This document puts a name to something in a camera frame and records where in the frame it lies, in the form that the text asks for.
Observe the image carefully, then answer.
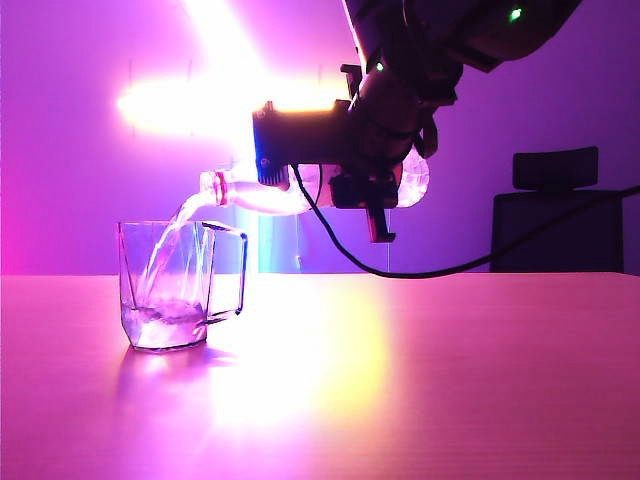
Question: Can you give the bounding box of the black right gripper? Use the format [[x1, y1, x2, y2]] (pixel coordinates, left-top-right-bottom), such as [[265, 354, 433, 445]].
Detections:
[[330, 62, 442, 245]]

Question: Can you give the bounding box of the clear Nongfu Spring water bottle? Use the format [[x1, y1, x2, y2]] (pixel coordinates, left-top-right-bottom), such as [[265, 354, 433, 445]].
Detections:
[[199, 148, 432, 217]]

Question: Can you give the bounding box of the clear faceted glass mug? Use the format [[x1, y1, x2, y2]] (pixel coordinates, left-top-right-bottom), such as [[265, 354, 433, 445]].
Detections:
[[116, 220, 249, 355]]

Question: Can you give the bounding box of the vertical glowing LED strip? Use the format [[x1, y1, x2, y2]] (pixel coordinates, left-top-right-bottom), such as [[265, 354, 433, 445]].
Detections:
[[256, 209, 275, 274]]

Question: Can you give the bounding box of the horizontal glowing LED strip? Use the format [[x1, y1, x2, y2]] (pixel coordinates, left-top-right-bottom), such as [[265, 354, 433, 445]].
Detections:
[[116, 77, 351, 135]]

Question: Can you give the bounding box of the diagonal glowing LED strip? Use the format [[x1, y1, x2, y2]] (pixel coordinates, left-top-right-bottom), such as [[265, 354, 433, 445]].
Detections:
[[182, 0, 269, 86]]

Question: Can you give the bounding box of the black office chair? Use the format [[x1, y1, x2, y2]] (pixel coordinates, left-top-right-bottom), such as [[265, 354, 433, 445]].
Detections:
[[491, 146, 624, 274]]

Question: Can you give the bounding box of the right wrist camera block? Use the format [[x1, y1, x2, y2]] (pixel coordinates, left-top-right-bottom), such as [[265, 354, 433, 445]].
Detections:
[[251, 99, 352, 187]]

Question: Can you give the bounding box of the thin white hanging wall cable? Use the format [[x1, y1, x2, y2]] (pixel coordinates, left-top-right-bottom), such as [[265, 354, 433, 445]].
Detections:
[[293, 219, 305, 272]]

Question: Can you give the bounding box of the black camera cable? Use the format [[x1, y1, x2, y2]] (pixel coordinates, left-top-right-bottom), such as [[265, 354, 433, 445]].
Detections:
[[289, 163, 640, 280]]

